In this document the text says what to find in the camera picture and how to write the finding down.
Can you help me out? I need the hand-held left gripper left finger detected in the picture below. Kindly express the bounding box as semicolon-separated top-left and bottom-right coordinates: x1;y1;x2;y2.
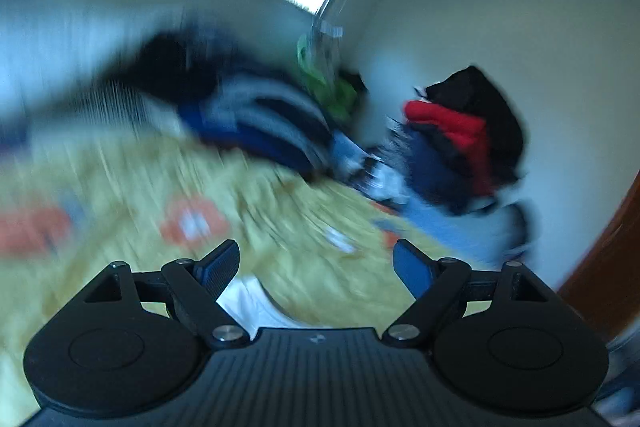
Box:
84;239;252;350

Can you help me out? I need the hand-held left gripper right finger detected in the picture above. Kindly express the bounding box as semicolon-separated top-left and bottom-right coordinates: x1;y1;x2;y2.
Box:
381;238;554;350

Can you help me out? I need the white garment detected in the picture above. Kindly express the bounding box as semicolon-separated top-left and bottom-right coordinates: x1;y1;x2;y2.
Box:
216;276;303;332

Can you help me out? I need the pile of red and black clothes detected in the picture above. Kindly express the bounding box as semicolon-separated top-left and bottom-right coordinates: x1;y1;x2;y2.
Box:
370;66;532;215

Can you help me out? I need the pile of dark striped clothes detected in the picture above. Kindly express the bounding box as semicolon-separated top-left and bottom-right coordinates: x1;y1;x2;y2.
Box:
95;27;348;182

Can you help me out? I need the blue cloth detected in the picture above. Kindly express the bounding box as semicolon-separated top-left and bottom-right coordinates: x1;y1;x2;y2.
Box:
327;131;528;270

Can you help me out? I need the yellow printed bedspread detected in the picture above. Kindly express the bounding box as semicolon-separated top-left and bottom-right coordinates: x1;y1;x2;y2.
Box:
0;134;501;427

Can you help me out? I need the brown wooden door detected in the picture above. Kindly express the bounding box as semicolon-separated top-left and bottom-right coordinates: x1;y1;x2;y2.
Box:
555;172;640;344

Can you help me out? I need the green plastic object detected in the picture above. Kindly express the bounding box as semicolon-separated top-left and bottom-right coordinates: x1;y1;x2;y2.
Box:
295;33;359;118

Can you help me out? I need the white quilted blanket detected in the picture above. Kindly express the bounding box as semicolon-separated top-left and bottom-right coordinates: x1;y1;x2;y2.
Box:
0;2;193;148

